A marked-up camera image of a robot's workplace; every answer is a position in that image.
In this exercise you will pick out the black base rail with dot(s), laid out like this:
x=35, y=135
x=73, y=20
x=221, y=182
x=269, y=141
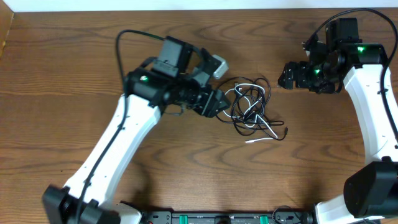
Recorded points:
x=281, y=215

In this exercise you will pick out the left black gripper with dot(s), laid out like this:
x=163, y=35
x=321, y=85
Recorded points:
x=205, y=101

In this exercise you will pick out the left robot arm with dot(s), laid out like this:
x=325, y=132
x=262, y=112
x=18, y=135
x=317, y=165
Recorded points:
x=179, y=75

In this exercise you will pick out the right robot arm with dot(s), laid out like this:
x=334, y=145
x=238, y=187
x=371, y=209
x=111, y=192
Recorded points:
x=344, y=62

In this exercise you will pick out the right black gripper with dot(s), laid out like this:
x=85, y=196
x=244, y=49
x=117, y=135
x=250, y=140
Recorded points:
x=301, y=68

